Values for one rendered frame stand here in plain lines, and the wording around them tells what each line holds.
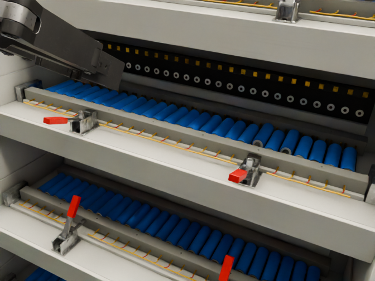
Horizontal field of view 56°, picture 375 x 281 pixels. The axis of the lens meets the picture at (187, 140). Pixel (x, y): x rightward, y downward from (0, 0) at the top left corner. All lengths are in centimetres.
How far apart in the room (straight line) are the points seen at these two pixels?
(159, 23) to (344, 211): 33
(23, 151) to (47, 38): 52
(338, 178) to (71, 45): 34
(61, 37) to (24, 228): 48
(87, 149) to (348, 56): 37
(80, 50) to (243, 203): 28
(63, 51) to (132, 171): 28
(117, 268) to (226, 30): 39
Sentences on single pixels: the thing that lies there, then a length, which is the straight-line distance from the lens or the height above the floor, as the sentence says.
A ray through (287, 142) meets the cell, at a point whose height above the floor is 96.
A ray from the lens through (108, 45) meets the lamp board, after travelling 71.
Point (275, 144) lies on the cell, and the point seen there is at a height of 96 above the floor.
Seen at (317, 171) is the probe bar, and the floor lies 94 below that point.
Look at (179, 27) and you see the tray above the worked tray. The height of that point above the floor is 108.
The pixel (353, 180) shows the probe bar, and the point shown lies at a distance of 47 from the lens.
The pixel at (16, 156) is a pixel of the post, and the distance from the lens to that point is 74.
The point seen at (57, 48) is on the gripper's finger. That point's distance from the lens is 26.
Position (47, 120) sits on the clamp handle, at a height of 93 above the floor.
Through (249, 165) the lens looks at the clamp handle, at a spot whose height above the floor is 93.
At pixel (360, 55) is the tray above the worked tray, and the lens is 43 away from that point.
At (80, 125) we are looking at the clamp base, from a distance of 55.
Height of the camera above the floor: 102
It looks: 10 degrees down
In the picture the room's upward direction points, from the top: 12 degrees clockwise
